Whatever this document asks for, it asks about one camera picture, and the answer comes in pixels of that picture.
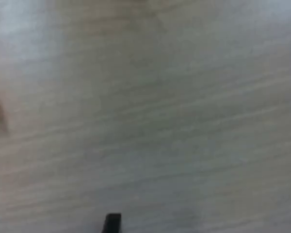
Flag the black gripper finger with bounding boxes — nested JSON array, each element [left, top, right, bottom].
[[100, 213, 122, 233]]

